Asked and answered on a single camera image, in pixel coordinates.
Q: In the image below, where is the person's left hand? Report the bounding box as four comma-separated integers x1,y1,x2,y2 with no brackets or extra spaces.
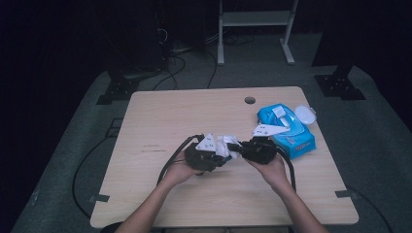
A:
161,154,206,188

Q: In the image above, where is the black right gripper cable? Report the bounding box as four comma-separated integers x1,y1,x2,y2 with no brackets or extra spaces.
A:
275,148,297,192

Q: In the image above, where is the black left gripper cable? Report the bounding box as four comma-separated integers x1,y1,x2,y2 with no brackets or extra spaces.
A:
156,133,206,186

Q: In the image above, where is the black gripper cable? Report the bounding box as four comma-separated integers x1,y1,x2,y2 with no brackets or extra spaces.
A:
275,148,297,192
156,133,206,186

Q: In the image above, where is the white metal stand frame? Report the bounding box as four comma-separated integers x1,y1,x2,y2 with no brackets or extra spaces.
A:
217,0,299,67

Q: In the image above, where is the white wet wipe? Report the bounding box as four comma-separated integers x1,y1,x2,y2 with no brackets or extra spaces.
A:
215,134,243,160

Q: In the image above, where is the blue wet wipe pack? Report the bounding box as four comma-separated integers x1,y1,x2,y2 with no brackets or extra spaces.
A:
257,103,318,160

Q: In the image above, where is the grey tape strip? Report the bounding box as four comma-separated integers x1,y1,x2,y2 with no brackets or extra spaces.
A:
88,193,111,204
334,189,360,199

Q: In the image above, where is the black floor cable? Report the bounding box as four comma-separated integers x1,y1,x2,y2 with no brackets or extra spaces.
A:
152,54,188,91
72,135,115,219
345,185,395,233
205,48,219,89

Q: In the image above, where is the person's right hand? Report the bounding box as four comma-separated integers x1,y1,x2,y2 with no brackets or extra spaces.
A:
247,152,290,192

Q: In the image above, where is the black stand base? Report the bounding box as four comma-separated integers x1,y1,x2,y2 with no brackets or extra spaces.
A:
95,77,141,106
313,64,367,102

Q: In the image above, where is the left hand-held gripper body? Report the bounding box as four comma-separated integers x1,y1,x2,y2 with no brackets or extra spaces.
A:
184,132,229,173

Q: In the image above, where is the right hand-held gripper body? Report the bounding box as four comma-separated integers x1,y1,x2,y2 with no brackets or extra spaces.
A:
240,123,291,165

